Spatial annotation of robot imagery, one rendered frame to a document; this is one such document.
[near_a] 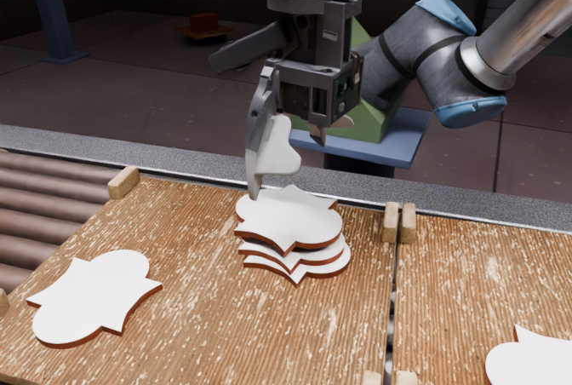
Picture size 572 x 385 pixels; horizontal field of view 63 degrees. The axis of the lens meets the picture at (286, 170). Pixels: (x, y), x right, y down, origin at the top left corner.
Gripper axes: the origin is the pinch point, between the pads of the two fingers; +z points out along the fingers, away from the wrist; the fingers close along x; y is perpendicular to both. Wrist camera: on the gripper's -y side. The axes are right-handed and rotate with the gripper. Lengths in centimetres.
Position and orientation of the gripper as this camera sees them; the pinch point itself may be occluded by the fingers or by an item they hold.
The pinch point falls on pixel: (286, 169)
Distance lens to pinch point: 54.7
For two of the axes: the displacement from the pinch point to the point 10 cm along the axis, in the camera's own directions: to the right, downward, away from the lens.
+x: 5.4, -4.2, 7.3
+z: 0.0, 8.6, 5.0
